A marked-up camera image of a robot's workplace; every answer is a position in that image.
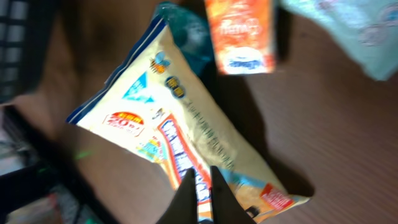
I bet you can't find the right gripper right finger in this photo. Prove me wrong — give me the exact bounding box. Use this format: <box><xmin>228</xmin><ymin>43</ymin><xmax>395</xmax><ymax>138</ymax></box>
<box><xmin>210</xmin><ymin>166</ymin><xmax>256</xmax><ymax>224</ymax></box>

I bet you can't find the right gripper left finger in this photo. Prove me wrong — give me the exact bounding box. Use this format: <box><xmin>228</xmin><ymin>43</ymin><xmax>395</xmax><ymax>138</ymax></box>
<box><xmin>156</xmin><ymin>168</ymin><xmax>198</xmax><ymax>224</ymax></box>

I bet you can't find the large yellow white snack bag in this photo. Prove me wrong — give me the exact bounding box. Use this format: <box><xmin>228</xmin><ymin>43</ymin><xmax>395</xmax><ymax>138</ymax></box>
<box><xmin>67</xmin><ymin>16</ymin><xmax>308</xmax><ymax>223</ymax></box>

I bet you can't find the small orange snack pack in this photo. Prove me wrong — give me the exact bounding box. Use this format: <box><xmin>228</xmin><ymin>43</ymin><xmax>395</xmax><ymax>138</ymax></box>
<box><xmin>204</xmin><ymin>0</ymin><xmax>275</xmax><ymax>75</ymax></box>

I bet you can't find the teal mouthwash bottle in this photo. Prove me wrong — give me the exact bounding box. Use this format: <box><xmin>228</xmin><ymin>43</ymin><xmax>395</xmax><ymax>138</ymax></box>
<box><xmin>154</xmin><ymin>2</ymin><xmax>214</xmax><ymax>78</ymax></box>

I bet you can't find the mint green wipes pack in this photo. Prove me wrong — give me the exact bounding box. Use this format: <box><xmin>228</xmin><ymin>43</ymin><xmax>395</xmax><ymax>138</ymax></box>
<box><xmin>280</xmin><ymin>0</ymin><xmax>397</xmax><ymax>81</ymax></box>

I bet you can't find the grey plastic shopping basket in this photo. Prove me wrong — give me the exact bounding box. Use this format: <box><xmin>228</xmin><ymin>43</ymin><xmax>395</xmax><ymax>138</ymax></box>
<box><xmin>1</xmin><ymin>0</ymin><xmax>60</xmax><ymax>104</ymax></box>

